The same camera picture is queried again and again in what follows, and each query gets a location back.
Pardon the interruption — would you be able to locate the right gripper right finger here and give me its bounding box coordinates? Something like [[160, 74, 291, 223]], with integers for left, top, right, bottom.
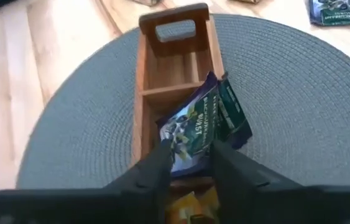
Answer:
[[210, 139, 350, 224]]

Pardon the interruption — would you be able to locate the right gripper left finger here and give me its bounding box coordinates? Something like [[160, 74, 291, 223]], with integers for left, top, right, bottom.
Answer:
[[0, 139, 173, 224]]

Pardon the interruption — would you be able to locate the yellow mango tea packet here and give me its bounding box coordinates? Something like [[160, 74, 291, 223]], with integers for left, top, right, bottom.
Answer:
[[165, 186, 222, 224]]

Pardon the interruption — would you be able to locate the white tea packet dark label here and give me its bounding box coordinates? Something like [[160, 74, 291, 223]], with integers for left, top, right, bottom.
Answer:
[[229, 0, 261, 5]]

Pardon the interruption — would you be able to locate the wooden tea organizer box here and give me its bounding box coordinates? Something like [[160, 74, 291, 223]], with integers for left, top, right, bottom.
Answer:
[[130, 2, 228, 200]]

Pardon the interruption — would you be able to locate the round grey woven placemat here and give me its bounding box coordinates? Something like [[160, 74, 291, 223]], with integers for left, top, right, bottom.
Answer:
[[16, 14, 350, 190]]

